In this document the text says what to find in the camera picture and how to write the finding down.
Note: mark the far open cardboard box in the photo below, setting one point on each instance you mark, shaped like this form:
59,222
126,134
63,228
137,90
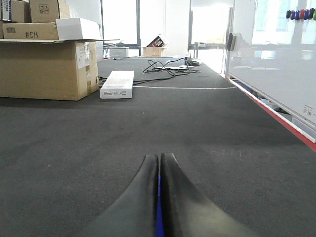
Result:
153,51

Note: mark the small blue plastic bin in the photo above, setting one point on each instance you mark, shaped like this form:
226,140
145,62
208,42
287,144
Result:
159,221

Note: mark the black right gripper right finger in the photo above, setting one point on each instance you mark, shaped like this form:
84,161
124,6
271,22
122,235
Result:
186,212

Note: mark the cardboard box marked H3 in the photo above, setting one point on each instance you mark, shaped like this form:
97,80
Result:
30,31

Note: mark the black whiteboard eraser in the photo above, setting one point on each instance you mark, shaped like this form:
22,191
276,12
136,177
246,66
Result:
231,41

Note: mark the large brown cardboard box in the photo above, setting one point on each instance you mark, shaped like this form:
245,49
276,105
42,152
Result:
48,69

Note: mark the upper cardboard box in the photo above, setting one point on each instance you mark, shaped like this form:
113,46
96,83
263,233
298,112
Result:
44,11

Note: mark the white whiteboard panel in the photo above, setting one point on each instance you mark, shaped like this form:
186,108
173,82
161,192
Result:
275,53

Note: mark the long white flat box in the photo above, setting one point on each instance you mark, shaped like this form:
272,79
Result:
118,85

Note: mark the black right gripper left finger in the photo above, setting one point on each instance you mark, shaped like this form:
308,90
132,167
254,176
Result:
134,213

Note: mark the white small box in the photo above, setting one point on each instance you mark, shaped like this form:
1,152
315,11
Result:
77,29

